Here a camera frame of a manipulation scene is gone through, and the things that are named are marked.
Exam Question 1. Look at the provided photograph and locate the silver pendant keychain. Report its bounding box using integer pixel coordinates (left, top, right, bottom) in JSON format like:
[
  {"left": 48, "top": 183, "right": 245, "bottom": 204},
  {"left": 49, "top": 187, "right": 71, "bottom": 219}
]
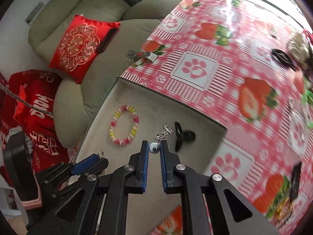
[{"left": 149, "top": 125, "right": 172, "bottom": 154}]

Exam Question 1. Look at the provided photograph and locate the pink yellow beaded bracelet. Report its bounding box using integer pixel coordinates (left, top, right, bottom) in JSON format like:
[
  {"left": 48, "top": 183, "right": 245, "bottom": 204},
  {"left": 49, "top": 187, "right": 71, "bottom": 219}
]
[{"left": 109, "top": 104, "right": 140, "bottom": 146}]

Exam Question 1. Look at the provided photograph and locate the black claw hair clip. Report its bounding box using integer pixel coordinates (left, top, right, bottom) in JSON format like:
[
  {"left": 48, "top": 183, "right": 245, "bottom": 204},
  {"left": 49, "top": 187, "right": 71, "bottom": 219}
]
[{"left": 174, "top": 121, "right": 196, "bottom": 152}]

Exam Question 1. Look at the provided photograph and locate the black scalloped snap clip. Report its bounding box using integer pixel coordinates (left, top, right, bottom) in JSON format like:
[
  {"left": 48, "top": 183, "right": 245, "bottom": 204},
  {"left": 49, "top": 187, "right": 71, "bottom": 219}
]
[{"left": 289, "top": 161, "right": 302, "bottom": 202}]

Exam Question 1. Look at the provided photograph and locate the green plastic bangle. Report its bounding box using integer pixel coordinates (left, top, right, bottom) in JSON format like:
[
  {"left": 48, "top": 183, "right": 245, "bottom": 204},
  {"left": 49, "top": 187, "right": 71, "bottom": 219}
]
[{"left": 302, "top": 90, "right": 312, "bottom": 128}]

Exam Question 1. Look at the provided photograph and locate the white shallow tray box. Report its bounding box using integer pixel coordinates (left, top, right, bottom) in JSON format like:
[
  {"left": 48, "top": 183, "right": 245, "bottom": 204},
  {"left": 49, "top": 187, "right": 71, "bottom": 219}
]
[{"left": 77, "top": 80, "right": 226, "bottom": 234}]

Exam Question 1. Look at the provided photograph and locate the green leather armchair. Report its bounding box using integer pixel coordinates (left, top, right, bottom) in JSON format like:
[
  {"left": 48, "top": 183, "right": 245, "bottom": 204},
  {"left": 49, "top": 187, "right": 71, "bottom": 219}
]
[{"left": 28, "top": 0, "right": 182, "bottom": 148}]

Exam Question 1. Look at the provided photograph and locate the silver table cloth clip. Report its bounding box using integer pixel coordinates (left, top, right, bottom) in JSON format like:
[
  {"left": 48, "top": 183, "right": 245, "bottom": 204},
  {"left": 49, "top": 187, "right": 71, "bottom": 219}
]
[{"left": 126, "top": 50, "right": 157, "bottom": 62}]

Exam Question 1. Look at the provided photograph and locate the red embroidered cushion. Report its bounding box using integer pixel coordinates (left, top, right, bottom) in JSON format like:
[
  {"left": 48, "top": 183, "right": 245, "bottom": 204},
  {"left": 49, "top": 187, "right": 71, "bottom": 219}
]
[{"left": 49, "top": 15, "right": 121, "bottom": 84}]

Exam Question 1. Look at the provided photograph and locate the strawberry checkered tablecloth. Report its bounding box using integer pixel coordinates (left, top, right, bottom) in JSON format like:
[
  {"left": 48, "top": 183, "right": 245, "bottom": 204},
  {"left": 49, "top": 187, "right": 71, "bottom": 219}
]
[{"left": 122, "top": 0, "right": 312, "bottom": 234}]

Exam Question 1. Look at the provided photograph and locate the black smartphone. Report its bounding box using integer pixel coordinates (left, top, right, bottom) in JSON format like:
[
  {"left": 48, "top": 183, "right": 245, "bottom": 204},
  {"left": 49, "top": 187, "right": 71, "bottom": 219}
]
[{"left": 95, "top": 28, "right": 119, "bottom": 53}]

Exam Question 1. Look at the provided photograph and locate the white polka dot scrunchie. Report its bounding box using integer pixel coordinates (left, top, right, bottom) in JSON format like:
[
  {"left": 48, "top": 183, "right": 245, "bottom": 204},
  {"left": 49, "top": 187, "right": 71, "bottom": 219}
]
[{"left": 287, "top": 32, "right": 310, "bottom": 63}]

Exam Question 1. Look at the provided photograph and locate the black coiled hair tie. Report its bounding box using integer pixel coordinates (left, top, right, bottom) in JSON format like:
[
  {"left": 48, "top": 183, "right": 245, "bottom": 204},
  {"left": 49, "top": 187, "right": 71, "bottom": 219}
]
[{"left": 271, "top": 48, "right": 298, "bottom": 72}]

